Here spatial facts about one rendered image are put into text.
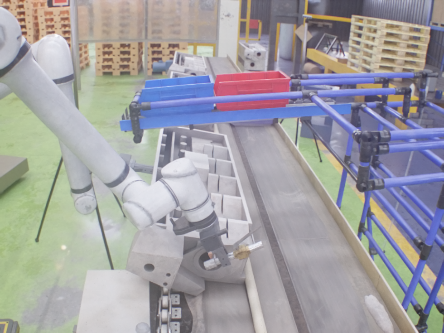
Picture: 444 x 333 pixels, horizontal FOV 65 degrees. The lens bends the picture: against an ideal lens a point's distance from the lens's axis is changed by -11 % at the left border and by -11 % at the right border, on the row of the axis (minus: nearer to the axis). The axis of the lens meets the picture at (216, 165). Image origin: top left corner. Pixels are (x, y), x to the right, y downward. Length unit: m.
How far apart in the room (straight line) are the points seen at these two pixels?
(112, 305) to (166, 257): 0.23
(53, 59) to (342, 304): 1.26
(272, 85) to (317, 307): 0.86
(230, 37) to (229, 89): 5.71
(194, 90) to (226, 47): 5.73
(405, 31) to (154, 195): 6.33
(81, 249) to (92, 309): 1.65
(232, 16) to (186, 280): 6.28
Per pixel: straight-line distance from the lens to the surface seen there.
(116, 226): 3.07
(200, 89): 1.53
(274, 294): 1.36
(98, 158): 1.02
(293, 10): 7.99
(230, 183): 1.62
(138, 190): 1.02
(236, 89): 1.55
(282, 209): 1.84
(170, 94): 1.54
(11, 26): 0.73
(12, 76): 0.91
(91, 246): 2.88
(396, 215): 1.59
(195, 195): 1.02
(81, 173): 1.47
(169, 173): 0.99
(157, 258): 1.19
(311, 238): 1.67
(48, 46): 1.36
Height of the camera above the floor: 1.66
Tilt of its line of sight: 24 degrees down
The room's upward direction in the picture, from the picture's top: 3 degrees clockwise
